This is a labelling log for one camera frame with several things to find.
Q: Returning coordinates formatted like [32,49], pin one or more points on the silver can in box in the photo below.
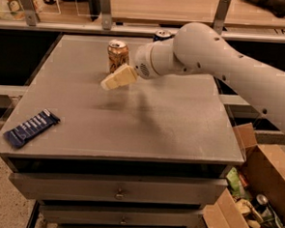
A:
[261,202]

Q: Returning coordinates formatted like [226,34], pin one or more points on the wooden desk top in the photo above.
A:
[239,14]

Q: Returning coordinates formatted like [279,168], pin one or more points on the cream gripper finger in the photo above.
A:
[121,77]

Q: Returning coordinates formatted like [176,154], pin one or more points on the middle metal bracket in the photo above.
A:
[106,20]

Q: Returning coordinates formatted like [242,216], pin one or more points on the grey drawer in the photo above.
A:
[124,216]
[82,187]

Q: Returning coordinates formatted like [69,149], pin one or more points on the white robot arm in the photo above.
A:
[198,49]

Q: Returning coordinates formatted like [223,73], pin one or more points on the grey drawer cabinet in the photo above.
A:
[174,126]

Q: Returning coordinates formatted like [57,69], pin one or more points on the left metal bracket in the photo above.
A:
[31,15]

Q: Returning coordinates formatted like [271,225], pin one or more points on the right metal bracket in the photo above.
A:
[220,15]

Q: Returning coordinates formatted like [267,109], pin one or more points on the middle grey drawer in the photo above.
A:
[124,216]

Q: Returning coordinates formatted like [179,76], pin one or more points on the top grey drawer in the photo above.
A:
[82,187]

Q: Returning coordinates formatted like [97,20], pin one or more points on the metal bracket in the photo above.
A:
[106,20]
[220,15]
[31,15]

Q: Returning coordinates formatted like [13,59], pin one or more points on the green snack bag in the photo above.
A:
[234,183]

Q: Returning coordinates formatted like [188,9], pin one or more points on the cardboard box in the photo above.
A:
[265,172]

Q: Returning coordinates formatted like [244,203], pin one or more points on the orange soda can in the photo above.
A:
[117,54]

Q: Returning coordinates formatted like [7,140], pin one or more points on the blue soda can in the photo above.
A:
[161,35]

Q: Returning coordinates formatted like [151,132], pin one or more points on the blue snack bar wrapper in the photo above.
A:
[20,135]

